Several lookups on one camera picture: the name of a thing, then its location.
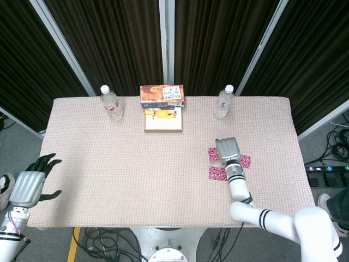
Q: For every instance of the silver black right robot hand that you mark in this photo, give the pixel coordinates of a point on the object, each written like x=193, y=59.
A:
x=228, y=150

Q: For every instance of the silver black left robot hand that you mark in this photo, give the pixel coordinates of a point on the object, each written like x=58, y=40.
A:
x=26, y=189

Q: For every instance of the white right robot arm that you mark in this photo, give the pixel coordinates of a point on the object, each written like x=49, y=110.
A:
x=238, y=188

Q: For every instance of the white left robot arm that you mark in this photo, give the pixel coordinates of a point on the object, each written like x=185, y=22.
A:
x=12, y=226

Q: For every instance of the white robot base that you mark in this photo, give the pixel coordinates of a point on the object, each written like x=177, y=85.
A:
x=169, y=240

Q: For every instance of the white sneaker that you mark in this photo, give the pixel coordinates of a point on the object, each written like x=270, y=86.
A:
x=324, y=203
x=5, y=191

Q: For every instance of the clear bottle with white label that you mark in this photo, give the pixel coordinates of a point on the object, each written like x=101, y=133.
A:
x=223, y=103

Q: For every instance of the flat white brown box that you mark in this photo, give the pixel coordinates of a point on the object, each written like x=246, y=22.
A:
x=163, y=125

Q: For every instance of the yellow rubber chicken toy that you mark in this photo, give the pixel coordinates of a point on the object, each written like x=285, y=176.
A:
x=159, y=113

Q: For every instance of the orange blue snack box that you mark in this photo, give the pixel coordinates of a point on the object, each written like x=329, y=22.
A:
x=152, y=95

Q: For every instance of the black power strip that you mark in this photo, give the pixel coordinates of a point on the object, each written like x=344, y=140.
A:
x=319, y=180

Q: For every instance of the pink woven tablecloth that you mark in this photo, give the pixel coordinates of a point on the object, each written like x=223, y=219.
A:
x=136, y=177

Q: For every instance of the dark brown pleated curtain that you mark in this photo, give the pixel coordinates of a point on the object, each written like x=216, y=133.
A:
x=313, y=68
x=114, y=46
x=32, y=68
x=218, y=43

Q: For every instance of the clear bottle with red label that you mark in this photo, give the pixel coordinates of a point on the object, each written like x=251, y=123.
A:
x=111, y=106

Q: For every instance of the dark trouser leg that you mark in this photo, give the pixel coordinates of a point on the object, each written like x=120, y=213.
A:
x=339, y=204

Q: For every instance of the grey metal frame rail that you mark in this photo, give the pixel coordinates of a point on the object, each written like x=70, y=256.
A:
x=21, y=122
x=324, y=121

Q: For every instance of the grey metal frame post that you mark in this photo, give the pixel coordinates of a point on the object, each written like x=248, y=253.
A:
x=65, y=46
x=261, y=46
x=167, y=41

